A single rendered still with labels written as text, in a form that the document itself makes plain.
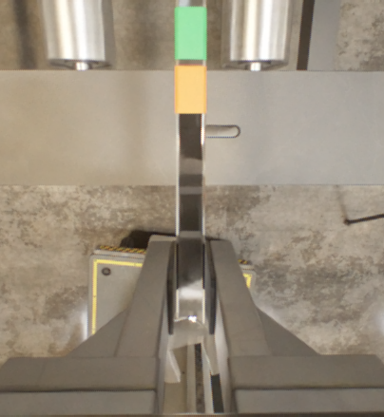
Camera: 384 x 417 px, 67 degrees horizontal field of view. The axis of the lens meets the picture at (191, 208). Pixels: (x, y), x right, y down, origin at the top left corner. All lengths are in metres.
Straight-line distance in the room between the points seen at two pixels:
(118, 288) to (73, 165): 1.08
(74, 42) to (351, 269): 1.65
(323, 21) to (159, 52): 0.88
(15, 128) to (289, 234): 1.45
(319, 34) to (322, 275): 1.33
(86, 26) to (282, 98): 0.37
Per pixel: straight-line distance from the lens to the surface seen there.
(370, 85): 0.28
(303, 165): 0.26
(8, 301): 1.97
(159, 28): 1.46
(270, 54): 0.52
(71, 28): 0.54
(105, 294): 1.34
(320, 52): 0.69
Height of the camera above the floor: 1.41
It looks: 74 degrees down
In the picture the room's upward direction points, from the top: 177 degrees clockwise
